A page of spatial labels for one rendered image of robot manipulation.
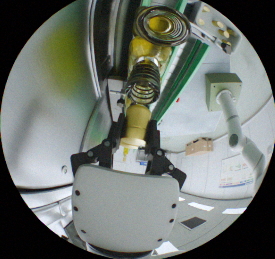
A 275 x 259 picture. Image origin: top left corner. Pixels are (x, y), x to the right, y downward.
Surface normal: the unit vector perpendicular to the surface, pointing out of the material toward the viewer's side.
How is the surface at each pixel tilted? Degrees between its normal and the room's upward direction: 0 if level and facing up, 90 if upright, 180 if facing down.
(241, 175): 90
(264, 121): 90
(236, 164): 90
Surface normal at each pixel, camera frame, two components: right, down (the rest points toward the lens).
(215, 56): -0.14, 0.89
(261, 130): -0.98, -0.20
